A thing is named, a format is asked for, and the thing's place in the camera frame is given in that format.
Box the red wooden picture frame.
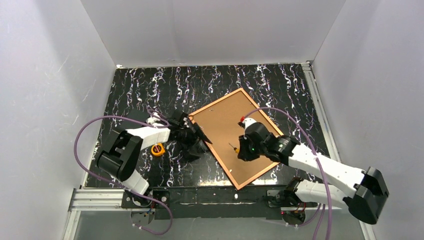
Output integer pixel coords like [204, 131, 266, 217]
[190, 88, 283, 190]

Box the yellow handled screwdriver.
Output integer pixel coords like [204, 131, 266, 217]
[228, 142, 240, 154]

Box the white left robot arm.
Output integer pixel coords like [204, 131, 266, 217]
[95, 122, 212, 195]

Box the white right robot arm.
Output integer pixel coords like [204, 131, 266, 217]
[237, 117, 390, 225]

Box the yellow tape measure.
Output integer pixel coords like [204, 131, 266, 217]
[150, 143, 166, 157]

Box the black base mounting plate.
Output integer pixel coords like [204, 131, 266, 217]
[121, 185, 305, 220]

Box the black flat card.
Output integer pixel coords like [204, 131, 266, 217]
[126, 109, 150, 123]

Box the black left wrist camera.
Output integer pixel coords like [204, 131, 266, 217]
[167, 109, 190, 130]

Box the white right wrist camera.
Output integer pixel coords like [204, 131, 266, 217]
[237, 116, 257, 131]

